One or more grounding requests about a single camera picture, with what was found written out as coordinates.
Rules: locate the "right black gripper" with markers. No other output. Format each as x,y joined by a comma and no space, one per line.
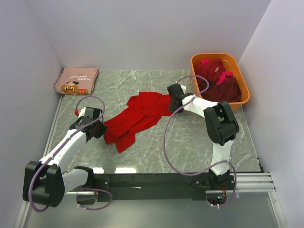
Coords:
172,109

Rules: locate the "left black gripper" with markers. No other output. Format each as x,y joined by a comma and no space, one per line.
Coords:
102,130

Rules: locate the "bright red t-shirt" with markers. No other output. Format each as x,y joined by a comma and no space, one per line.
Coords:
143,112

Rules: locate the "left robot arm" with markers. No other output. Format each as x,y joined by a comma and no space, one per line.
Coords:
46,181

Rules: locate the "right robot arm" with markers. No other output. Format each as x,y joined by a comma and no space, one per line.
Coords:
222,128

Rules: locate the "maroon t-shirt with pink collar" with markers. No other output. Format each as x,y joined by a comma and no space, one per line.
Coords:
214,71

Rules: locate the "folded pink graphic t-shirt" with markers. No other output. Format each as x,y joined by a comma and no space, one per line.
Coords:
76,81

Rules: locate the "dark red t-shirt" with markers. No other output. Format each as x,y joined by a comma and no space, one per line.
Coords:
228,91

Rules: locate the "orange plastic basket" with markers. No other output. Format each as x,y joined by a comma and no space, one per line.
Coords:
231,65

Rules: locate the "black base crossbar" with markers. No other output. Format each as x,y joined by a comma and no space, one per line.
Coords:
164,186

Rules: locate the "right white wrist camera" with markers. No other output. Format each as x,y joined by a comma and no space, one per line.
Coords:
183,88

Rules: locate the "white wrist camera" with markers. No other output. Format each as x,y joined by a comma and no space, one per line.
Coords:
81,112
183,88

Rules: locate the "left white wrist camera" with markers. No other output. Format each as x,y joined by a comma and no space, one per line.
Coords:
81,112

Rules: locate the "aluminium rail frame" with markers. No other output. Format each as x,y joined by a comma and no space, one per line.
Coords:
245,182

